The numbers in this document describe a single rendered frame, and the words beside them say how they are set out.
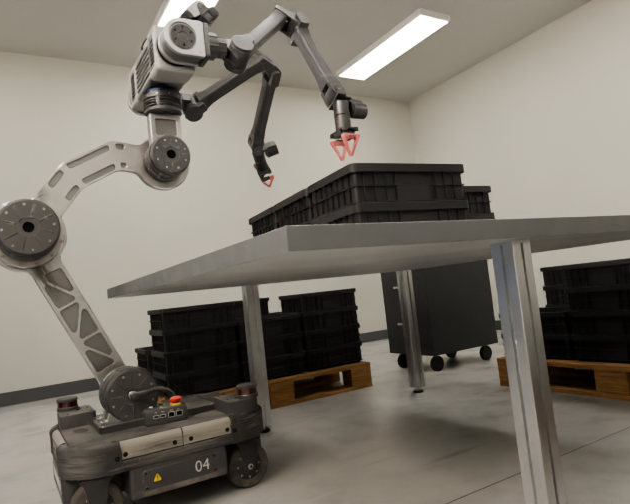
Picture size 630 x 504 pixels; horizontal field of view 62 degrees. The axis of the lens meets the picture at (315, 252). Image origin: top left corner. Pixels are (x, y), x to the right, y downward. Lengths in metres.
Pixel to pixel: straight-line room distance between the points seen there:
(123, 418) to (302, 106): 4.49
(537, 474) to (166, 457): 0.99
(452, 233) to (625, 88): 4.14
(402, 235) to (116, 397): 1.16
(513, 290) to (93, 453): 1.16
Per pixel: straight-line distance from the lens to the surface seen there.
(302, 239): 0.80
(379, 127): 6.31
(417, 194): 1.52
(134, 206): 4.83
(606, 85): 5.14
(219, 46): 1.89
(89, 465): 1.63
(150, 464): 1.66
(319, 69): 2.02
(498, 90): 5.78
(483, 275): 3.81
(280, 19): 2.17
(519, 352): 1.22
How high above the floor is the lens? 0.60
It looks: 4 degrees up
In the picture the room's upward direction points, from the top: 6 degrees counter-clockwise
